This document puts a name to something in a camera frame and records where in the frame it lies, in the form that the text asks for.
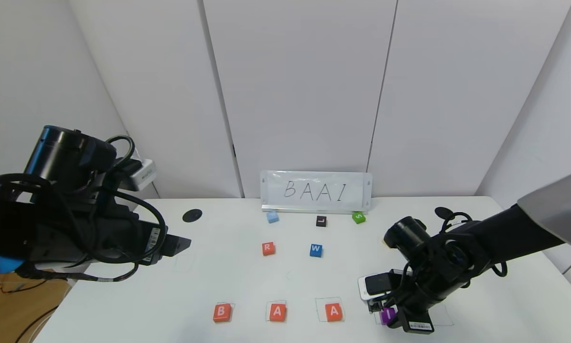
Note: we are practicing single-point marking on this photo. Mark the black round table grommet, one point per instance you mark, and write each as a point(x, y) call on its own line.
point(441, 211)
point(192, 215)

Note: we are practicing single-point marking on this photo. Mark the purple block letter I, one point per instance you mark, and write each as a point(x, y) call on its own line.
point(387, 316)

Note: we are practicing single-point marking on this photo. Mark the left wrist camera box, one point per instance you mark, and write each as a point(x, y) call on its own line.
point(145, 174)

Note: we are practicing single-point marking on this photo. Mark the black block letter L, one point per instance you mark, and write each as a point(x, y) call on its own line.
point(321, 221)

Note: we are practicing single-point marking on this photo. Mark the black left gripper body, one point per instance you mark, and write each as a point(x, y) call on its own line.
point(155, 242)

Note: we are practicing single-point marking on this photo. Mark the light blue letter block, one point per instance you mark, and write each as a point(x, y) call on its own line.
point(272, 217)

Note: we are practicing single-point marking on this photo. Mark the green block letter S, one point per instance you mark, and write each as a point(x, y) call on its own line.
point(359, 217)

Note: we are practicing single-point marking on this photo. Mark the orange block letter R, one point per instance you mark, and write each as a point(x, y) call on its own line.
point(268, 248)

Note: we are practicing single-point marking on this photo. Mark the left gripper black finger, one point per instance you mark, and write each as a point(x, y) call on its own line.
point(176, 245)

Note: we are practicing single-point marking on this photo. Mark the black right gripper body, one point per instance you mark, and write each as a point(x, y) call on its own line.
point(418, 325)

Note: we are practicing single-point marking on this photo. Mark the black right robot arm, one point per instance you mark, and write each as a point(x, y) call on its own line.
point(514, 233)

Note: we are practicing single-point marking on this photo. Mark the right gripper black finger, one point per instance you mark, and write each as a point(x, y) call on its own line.
point(377, 306)
point(398, 319)

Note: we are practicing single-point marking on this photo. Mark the orange block letter B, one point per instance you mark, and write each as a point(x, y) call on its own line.
point(222, 312)

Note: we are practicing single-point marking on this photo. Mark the blue block letter W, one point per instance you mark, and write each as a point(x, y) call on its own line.
point(316, 250)

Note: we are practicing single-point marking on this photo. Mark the orange block letter A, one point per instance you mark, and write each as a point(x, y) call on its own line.
point(277, 312)
point(333, 312)

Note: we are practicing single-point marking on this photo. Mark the white BAAI sign board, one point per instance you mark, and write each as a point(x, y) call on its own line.
point(314, 190)

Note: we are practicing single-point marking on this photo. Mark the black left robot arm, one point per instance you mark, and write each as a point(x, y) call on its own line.
point(61, 157)

